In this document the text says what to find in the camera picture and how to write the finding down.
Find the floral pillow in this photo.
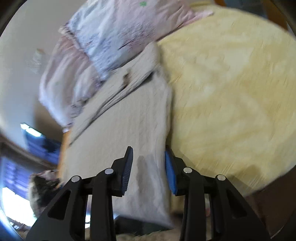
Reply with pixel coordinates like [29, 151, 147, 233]
[59, 0, 213, 80]
[39, 36, 102, 132]

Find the yellow patterned bed sheet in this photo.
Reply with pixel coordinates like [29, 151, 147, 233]
[159, 3, 295, 196]

